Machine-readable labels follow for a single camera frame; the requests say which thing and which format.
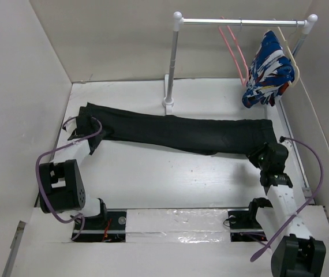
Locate black trousers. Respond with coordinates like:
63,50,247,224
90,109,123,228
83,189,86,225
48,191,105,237
78,103,276,155

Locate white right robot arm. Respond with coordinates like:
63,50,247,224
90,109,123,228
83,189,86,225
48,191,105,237
246,143,326,276

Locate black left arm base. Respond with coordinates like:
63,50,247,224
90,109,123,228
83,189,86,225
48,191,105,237
73,209,127,243

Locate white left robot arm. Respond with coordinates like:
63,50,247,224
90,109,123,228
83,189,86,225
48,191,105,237
35,117,109,230

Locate pink plastic hanger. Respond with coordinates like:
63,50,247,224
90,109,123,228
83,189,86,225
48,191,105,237
218,25,249,87

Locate cream plastic hanger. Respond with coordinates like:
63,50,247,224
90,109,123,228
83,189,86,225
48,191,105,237
276,27,300,87

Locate blue patterned garment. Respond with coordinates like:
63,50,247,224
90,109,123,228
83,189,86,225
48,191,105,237
242,31,295,108

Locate white metal clothes rack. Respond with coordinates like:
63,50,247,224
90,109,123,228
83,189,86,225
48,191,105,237
162,12,318,120

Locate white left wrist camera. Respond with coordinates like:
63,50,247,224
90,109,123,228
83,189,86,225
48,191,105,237
62,122,71,133

